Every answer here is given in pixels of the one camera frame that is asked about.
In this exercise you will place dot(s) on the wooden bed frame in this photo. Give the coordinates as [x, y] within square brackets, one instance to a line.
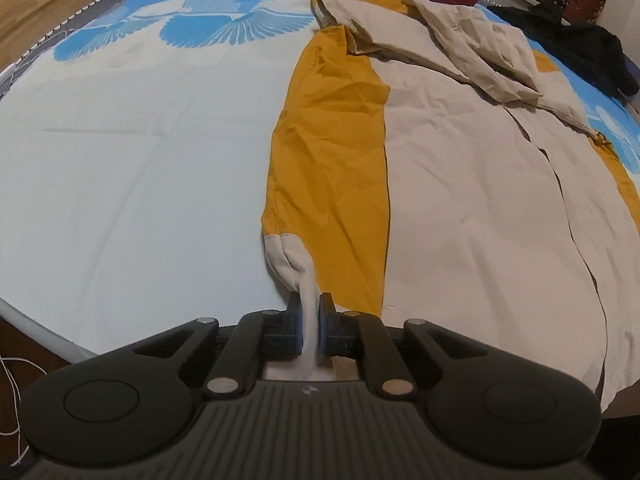
[40, 5]

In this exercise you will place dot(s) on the dark red cushion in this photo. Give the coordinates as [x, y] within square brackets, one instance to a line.
[586, 0]

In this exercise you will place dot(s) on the black clothes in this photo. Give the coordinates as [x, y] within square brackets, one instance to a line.
[580, 45]

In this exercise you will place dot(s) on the beige and yellow hooded jacket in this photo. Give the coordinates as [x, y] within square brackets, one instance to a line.
[450, 185]

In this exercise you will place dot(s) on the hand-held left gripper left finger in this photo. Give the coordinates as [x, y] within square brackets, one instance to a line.
[296, 325]

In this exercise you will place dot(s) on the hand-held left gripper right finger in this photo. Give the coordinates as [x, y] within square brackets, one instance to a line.
[326, 325]

